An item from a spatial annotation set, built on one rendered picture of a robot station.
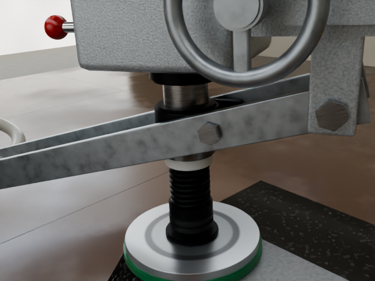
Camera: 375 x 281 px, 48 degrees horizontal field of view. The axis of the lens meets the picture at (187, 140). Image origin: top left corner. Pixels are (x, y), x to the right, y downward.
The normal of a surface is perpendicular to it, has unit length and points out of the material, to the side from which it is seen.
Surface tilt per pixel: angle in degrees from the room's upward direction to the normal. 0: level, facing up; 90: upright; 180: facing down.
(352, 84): 90
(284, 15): 90
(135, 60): 90
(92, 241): 0
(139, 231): 0
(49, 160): 90
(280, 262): 0
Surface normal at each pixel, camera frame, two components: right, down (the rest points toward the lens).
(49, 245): -0.04, -0.94
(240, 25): -0.37, 0.33
